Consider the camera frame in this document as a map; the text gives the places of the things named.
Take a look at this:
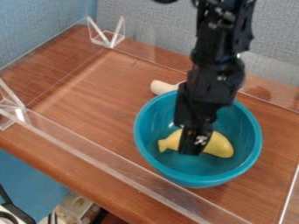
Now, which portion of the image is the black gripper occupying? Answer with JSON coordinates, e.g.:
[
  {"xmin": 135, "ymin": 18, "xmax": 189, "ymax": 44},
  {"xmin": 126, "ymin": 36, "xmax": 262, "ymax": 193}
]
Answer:
[{"xmin": 174, "ymin": 57, "xmax": 246, "ymax": 156}]

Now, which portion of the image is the yellow toy banana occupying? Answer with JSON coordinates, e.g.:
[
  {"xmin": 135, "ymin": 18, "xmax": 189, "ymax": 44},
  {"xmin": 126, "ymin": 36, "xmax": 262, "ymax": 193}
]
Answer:
[{"xmin": 158, "ymin": 129, "xmax": 234, "ymax": 158}]

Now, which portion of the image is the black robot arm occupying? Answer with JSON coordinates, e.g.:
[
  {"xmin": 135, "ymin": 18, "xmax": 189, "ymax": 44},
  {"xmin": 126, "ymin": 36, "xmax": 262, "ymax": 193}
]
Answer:
[{"xmin": 174, "ymin": 0, "xmax": 258, "ymax": 156}]

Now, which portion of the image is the white toy object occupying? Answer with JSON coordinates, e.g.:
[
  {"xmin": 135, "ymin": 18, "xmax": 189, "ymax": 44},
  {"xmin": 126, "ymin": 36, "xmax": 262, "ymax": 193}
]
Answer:
[{"xmin": 151, "ymin": 80, "xmax": 181, "ymax": 95}]

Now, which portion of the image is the blue plastic bowl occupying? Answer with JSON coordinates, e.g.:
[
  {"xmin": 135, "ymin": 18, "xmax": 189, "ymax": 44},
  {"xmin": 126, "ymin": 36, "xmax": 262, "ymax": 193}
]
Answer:
[{"xmin": 134, "ymin": 91, "xmax": 264, "ymax": 188}]

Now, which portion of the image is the clear acrylic back barrier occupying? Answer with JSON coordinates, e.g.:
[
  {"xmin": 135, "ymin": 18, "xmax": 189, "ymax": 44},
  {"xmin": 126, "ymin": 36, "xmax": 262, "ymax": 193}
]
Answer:
[{"xmin": 117, "ymin": 38, "xmax": 299, "ymax": 113}]

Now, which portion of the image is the clear acrylic barrier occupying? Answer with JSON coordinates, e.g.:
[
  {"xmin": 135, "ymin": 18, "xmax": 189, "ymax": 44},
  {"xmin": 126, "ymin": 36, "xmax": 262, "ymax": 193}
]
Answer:
[
  {"xmin": 117, "ymin": 38, "xmax": 299, "ymax": 113},
  {"xmin": 0, "ymin": 80, "xmax": 252, "ymax": 224}
]

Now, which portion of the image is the clear acrylic front barrier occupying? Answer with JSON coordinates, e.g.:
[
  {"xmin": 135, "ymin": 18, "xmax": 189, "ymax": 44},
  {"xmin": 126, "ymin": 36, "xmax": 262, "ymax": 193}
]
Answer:
[{"xmin": 0, "ymin": 80, "xmax": 252, "ymax": 224}]

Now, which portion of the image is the white power strip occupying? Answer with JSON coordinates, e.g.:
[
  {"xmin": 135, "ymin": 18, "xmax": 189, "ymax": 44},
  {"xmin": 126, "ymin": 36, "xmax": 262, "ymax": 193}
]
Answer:
[{"xmin": 46, "ymin": 192, "xmax": 101, "ymax": 224}]

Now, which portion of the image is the black chair part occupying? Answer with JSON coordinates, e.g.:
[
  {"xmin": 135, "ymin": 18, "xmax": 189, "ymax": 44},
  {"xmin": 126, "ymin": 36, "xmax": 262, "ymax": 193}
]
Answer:
[{"xmin": 0, "ymin": 185, "xmax": 37, "ymax": 224}]

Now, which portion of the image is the clear acrylic corner bracket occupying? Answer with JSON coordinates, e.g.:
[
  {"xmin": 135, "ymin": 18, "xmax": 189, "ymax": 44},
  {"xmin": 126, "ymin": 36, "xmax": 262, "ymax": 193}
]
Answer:
[{"xmin": 87, "ymin": 17, "xmax": 126, "ymax": 49}]

